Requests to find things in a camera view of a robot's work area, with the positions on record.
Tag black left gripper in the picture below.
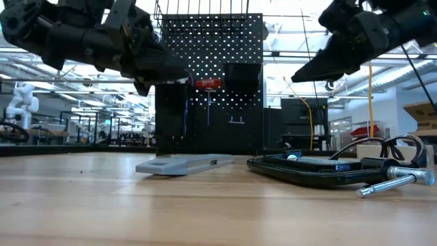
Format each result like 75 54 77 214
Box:
102 0 190 97

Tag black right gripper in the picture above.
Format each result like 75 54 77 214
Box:
291 10 391 83

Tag red T-handle hex key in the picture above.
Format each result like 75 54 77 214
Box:
195 78 223 127

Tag grey torpedo level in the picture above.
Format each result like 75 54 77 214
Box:
135 153 235 177

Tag tall black pegboard bin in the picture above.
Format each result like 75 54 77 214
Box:
155 81 189 137

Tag black metal pegboard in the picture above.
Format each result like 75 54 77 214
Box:
155 12 266 154

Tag black background cabinet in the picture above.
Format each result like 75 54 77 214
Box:
279 97 329 151

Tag short black pegboard bin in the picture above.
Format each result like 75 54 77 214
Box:
223 62 264 94

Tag brown cardboard box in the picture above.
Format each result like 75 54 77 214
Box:
402 100 437 137

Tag black framed safety glasses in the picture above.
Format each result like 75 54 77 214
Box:
328 133 428 169

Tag black C-clamp silver screw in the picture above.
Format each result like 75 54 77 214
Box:
246 149 436 199

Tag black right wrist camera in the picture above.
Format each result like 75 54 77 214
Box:
319 0 356 33

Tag straight yellow hanging cable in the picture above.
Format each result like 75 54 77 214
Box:
365 63 376 138

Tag curved yellow hanging cable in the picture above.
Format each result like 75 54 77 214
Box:
282 77 314 151

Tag black wire pegboard basket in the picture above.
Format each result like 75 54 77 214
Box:
153 0 250 37

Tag thin taut black cable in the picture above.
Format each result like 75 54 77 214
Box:
401 44 437 112

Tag black aluminium table frame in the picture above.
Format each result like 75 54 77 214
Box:
0 144 359 157

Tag thick black cable loop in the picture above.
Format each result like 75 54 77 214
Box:
0 121 31 144

